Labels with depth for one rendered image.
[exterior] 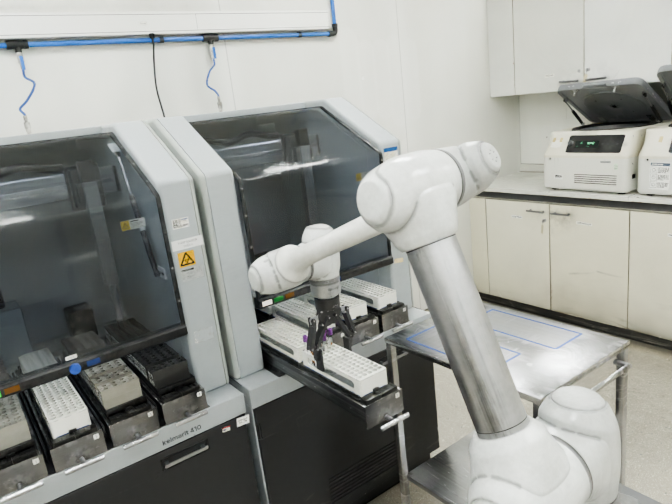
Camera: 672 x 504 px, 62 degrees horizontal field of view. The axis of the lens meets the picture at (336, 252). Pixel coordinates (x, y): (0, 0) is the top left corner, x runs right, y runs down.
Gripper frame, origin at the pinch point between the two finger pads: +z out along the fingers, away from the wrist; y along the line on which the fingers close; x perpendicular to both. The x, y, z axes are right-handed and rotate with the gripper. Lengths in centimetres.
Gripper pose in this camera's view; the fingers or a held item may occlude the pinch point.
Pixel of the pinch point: (334, 357)
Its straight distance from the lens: 173.2
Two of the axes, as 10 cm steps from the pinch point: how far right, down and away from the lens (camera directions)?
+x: -5.9, -1.5, 7.9
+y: 8.0, -2.5, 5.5
